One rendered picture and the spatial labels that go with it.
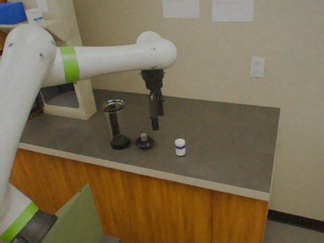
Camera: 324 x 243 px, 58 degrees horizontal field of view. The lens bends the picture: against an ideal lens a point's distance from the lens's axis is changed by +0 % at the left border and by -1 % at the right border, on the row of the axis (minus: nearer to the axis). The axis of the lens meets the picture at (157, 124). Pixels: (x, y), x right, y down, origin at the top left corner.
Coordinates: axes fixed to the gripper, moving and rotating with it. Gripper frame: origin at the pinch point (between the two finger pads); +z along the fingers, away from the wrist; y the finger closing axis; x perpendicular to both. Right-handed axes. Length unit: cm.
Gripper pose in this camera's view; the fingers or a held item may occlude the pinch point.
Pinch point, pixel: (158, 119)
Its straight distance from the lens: 136.0
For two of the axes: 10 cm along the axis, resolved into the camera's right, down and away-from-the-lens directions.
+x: 9.8, 0.2, -2.1
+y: -1.8, 5.4, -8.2
